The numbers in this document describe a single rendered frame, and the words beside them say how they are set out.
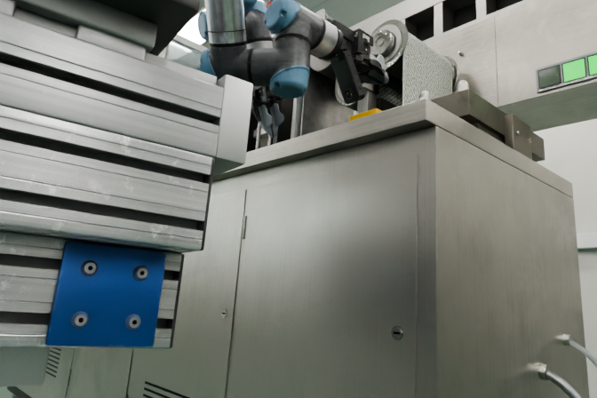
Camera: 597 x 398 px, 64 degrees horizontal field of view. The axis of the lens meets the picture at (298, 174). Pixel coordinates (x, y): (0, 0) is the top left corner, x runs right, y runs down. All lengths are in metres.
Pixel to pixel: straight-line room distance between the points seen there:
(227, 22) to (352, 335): 0.62
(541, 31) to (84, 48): 1.29
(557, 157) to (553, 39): 2.50
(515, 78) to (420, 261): 0.83
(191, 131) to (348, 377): 0.56
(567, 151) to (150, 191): 3.67
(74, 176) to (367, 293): 0.57
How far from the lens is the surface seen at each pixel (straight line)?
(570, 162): 3.93
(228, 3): 0.97
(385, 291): 0.84
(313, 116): 1.55
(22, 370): 0.56
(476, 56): 1.61
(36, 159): 0.42
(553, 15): 1.55
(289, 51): 0.96
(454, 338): 0.83
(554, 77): 1.46
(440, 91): 1.42
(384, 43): 1.35
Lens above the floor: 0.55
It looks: 15 degrees up
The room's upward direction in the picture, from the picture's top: 4 degrees clockwise
